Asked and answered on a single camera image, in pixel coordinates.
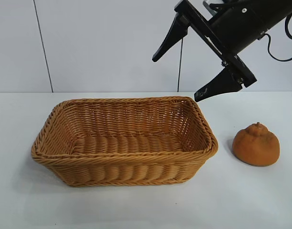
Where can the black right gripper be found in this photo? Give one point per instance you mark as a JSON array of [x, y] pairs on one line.
[[241, 26]]

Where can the brown woven wicker basket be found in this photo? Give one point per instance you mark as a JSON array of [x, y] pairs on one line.
[[126, 148]]

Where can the bumpy orange fruit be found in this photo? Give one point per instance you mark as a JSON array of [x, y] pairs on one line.
[[256, 148]]

